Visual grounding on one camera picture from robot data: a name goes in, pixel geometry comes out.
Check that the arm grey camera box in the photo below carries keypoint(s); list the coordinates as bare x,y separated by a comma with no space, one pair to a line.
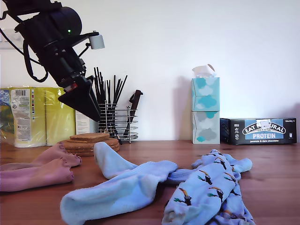
97,42

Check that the blue toucan pattern sock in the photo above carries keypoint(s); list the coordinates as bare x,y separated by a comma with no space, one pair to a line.
243,165
204,185

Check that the black stick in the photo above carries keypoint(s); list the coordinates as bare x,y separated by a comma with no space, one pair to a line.
114,89
99,82
96,82
122,89
102,86
109,91

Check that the blue cloud tissue box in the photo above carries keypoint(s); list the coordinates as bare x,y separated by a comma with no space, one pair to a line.
206,93

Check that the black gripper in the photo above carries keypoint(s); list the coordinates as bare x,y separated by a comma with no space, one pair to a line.
65,68

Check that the round cork trivet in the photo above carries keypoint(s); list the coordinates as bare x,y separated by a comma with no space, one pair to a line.
82,148
84,153
82,143

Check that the square cork coaster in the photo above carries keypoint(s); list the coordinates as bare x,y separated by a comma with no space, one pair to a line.
93,141
89,136

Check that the yellow kitchen roll pack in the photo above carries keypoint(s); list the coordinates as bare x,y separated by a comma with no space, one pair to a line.
35,122

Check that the white light switch plate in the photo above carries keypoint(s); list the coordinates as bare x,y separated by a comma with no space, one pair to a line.
5,45

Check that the black protein bar box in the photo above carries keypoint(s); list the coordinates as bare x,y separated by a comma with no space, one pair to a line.
264,136

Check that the white tissue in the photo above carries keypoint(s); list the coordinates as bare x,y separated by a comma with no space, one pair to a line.
204,70

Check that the grey cloud tissue box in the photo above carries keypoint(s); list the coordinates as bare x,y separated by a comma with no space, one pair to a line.
206,127

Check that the white printed carton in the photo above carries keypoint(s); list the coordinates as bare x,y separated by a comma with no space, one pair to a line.
82,127

